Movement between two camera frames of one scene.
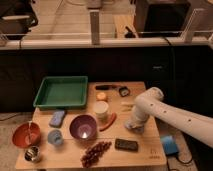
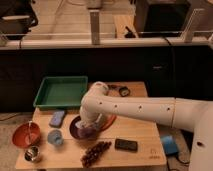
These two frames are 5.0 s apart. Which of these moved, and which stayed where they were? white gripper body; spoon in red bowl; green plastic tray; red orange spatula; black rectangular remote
Moved: white gripper body
Stayed: green plastic tray; spoon in red bowl; black rectangular remote; red orange spatula
